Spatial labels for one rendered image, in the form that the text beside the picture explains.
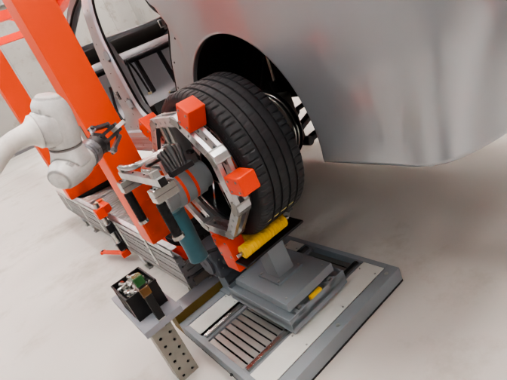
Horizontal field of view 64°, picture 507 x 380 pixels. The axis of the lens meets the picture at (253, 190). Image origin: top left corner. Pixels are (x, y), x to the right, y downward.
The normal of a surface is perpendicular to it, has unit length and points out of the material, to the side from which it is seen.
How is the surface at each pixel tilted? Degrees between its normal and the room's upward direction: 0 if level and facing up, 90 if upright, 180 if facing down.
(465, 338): 0
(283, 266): 90
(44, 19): 90
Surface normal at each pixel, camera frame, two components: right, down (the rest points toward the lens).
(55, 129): 0.59, 0.33
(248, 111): 0.26, -0.40
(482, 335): -0.37, -0.85
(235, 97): 0.12, -0.56
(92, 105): 0.58, 0.10
